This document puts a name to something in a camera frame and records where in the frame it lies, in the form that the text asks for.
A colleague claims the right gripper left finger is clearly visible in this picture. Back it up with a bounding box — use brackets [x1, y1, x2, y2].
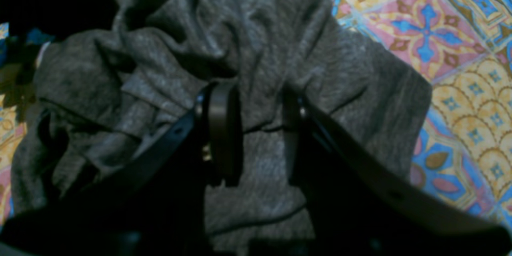
[1, 83, 244, 256]

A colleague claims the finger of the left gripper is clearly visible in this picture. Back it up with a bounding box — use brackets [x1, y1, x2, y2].
[0, 0, 119, 38]

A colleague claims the grey t-shirt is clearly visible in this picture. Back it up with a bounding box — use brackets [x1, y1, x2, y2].
[11, 0, 432, 256]

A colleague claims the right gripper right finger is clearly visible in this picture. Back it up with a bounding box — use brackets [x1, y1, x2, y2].
[282, 86, 511, 256]

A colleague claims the patterned tablecloth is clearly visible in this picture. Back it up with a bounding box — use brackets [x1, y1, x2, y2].
[0, 0, 512, 228]

